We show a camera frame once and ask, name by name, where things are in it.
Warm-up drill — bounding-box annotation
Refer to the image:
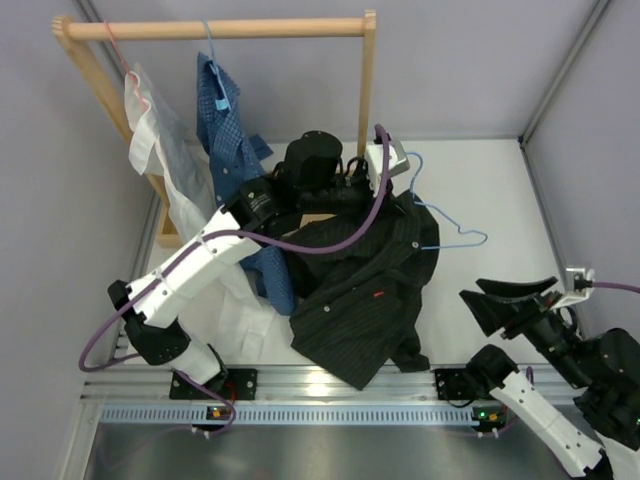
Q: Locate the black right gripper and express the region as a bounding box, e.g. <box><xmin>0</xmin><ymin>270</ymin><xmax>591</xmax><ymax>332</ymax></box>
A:
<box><xmin>459</xmin><ymin>275</ymin><xmax>591</xmax><ymax>387</ymax></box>

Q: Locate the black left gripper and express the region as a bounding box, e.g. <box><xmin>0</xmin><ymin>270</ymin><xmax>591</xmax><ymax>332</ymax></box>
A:
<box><xmin>299</xmin><ymin>165</ymin><xmax>405</xmax><ymax>234</ymax></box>

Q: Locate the blue wire hanger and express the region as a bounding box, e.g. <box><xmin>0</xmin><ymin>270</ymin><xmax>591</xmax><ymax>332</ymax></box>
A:
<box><xmin>407</xmin><ymin>151</ymin><xmax>489</xmax><ymax>251</ymax></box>

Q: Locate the black pinstriped shirt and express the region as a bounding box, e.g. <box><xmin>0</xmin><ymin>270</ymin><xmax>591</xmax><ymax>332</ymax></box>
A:
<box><xmin>284</xmin><ymin>192</ymin><xmax>440</xmax><ymax>390</ymax></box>

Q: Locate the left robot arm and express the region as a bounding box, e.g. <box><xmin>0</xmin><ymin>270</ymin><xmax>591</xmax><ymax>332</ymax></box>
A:
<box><xmin>108</xmin><ymin>127</ymin><xmax>393</xmax><ymax>399</ymax></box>

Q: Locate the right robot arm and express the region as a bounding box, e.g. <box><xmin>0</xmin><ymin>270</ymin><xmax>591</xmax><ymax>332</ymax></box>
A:
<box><xmin>459</xmin><ymin>269</ymin><xmax>639</xmax><ymax>479</ymax></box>

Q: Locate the blue checked shirt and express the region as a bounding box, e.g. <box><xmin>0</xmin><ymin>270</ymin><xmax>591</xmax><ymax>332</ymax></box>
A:
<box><xmin>196</xmin><ymin>52</ymin><xmax>297</xmax><ymax>316</ymax></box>

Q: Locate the blue hanger with shirt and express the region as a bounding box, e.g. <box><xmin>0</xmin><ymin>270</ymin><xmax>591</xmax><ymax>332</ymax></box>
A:
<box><xmin>202</xmin><ymin>19</ymin><xmax>231</xmax><ymax>112</ymax></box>

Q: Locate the white shirt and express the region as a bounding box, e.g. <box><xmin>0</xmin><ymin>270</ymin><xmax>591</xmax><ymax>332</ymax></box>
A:
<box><xmin>122</xmin><ymin>61</ymin><xmax>266</xmax><ymax>311</ymax></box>

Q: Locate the wooden clothes rack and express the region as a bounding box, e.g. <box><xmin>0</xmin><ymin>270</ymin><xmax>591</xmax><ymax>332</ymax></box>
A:
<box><xmin>51</xmin><ymin>9</ymin><xmax>378</xmax><ymax>251</ymax></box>

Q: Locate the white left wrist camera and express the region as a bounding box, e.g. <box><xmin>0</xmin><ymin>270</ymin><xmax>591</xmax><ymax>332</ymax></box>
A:
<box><xmin>364</xmin><ymin>141</ymin><xmax>410</xmax><ymax>196</ymax></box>

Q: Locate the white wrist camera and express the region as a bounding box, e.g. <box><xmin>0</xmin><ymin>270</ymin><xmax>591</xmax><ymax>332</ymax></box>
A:
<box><xmin>364</xmin><ymin>141</ymin><xmax>410</xmax><ymax>196</ymax></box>
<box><xmin>552</xmin><ymin>266</ymin><xmax>595</xmax><ymax>309</ymax></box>

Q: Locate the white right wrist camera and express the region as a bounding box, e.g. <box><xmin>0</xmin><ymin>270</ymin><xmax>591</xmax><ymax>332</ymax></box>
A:
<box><xmin>552</xmin><ymin>266</ymin><xmax>595</xmax><ymax>309</ymax></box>

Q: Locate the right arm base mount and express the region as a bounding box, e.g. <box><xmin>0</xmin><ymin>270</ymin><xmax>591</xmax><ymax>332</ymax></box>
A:
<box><xmin>434</xmin><ymin>367</ymin><xmax>519</xmax><ymax>439</ymax></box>

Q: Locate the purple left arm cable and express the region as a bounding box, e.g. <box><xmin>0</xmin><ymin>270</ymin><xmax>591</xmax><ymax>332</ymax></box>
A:
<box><xmin>78</xmin><ymin>123</ymin><xmax>391</xmax><ymax>372</ymax></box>

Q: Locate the pink wire hanger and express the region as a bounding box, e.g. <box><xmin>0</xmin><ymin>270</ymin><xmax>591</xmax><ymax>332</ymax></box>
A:
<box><xmin>103</xmin><ymin>21</ymin><xmax>149</xmax><ymax>111</ymax></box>

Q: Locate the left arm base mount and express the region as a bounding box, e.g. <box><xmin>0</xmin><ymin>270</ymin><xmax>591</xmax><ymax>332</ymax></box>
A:
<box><xmin>169</xmin><ymin>367</ymin><xmax>259</xmax><ymax>439</ymax></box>

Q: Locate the aluminium mounting rail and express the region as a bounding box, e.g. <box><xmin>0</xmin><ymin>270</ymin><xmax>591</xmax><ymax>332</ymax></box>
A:
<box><xmin>82</xmin><ymin>364</ymin><xmax>626</xmax><ymax>401</ymax></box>

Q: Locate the slotted grey cable duct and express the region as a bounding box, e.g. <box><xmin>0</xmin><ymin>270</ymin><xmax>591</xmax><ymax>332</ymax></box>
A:
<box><xmin>100</xmin><ymin>404</ymin><xmax>479</xmax><ymax>426</ymax></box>

